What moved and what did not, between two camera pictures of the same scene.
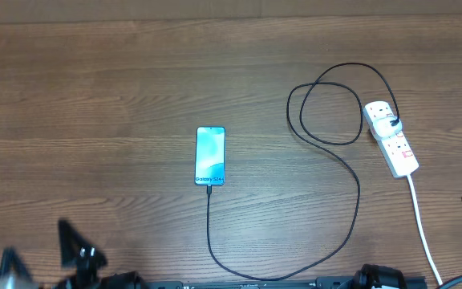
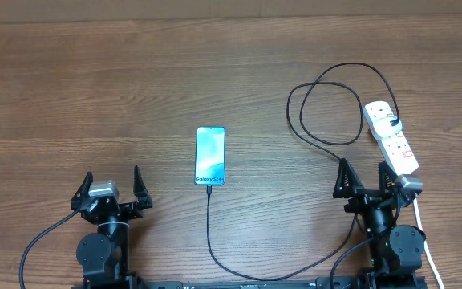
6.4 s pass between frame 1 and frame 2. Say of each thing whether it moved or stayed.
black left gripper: moved
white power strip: stayed
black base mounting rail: stayed
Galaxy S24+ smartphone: stayed
